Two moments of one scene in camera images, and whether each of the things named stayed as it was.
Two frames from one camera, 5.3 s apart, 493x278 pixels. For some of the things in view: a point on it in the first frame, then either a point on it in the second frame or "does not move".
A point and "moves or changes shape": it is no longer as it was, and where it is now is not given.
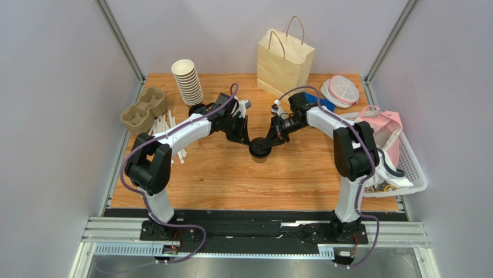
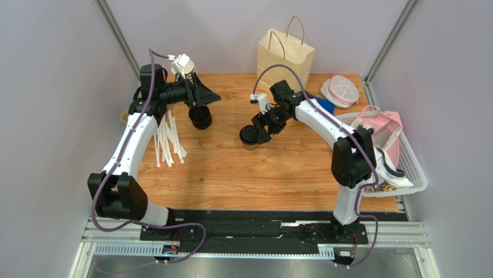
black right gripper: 278,128 to 264,125
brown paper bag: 284,61 does not move
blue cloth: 322,102 does not move
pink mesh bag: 387,127 does not move
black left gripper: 242,137 to 197,94
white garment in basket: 386,173 does not move
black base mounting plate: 252,231 does not move
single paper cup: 260,160 moves or changes shape
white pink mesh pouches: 339,91 does not move
